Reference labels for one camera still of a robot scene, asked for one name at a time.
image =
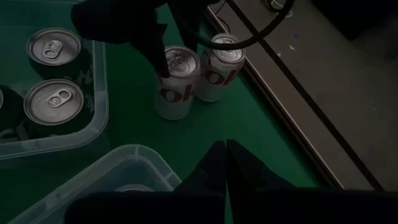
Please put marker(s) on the clear plastic bin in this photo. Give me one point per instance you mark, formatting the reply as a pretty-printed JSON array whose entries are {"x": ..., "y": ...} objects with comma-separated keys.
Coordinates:
[
  {"x": 99, "y": 93},
  {"x": 102, "y": 168}
]

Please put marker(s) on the silver and blue soda can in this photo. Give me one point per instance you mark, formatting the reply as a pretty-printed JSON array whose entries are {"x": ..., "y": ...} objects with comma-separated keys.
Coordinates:
[{"x": 133, "y": 188}]

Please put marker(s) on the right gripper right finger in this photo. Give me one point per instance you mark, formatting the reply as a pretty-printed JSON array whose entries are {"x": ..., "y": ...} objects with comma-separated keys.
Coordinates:
[{"x": 245, "y": 177}]

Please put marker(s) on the green Sprite soda can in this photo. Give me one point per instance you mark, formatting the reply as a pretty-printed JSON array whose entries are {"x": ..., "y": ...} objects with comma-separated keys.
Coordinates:
[
  {"x": 53, "y": 46},
  {"x": 53, "y": 101}
]

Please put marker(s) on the blue floor tape dot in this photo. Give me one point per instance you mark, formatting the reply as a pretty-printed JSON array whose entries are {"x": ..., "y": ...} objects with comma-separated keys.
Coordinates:
[{"x": 294, "y": 36}]

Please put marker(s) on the silver Diet Coke can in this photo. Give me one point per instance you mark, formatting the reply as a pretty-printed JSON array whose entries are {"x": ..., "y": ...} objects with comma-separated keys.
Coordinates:
[
  {"x": 175, "y": 99},
  {"x": 217, "y": 81}
]

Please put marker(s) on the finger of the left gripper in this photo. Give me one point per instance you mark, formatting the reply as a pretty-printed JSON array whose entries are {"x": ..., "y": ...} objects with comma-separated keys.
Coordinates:
[
  {"x": 188, "y": 25},
  {"x": 154, "y": 46}
]

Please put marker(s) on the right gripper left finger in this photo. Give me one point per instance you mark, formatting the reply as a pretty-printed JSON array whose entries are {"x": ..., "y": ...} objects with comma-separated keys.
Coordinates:
[{"x": 211, "y": 177}]

